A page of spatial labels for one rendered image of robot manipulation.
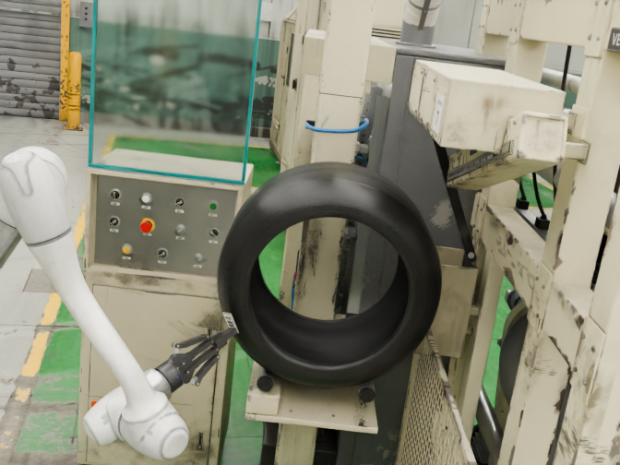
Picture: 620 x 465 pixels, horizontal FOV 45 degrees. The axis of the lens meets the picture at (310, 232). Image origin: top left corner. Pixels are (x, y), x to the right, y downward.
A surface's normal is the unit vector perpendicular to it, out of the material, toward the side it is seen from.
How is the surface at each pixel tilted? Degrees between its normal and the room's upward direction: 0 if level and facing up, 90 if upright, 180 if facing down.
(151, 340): 90
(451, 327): 90
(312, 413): 0
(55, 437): 0
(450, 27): 90
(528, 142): 72
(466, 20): 90
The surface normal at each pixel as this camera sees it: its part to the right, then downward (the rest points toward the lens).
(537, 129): 0.02, -0.02
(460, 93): -0.01, 0.29
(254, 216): -0.53, -0.32
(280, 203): -0.36, -0.43
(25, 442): 0.11, -0.95
